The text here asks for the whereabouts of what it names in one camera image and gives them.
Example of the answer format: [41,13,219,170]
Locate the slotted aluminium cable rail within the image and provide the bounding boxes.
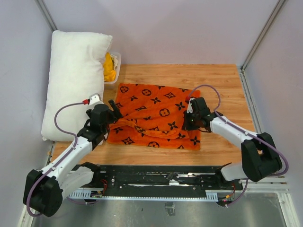
[68,189,219,202]

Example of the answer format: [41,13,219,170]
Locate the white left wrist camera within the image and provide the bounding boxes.
[89,93,104,107]

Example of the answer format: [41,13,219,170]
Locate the aluminium frame post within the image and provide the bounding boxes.
[241,0,288,70]
[35,0,57,32]

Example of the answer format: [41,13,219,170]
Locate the yellow cloth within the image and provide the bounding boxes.
[103,52,116,82]

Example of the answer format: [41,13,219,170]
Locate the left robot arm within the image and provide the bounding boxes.
[23,95,123,217]

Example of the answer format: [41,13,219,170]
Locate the white plastic bin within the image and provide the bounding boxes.
[103,52,121,89]

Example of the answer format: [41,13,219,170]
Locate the floral patterned cloth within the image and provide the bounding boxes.
[110,53,119,70]

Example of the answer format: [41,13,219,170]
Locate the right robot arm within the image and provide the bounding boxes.
[182,97,282,189]

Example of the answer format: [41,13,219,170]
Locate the white pillow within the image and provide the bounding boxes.
[41,30,113,141]

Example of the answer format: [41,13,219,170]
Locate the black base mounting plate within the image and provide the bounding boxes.
[85,165,243,192]

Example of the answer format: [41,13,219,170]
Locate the left aluminium frame post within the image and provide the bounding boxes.
[35,0,57,32]

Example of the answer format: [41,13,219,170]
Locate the right aluminium frame post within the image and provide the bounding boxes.
[241,0,288,70]

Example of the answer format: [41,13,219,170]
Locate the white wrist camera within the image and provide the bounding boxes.
[89,93,104,107]
[187,98,195,114]

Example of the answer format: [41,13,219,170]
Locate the orange monogram pillowcase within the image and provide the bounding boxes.
[107,83,201,150]

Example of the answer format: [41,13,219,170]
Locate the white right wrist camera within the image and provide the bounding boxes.
[187,98,195,114]

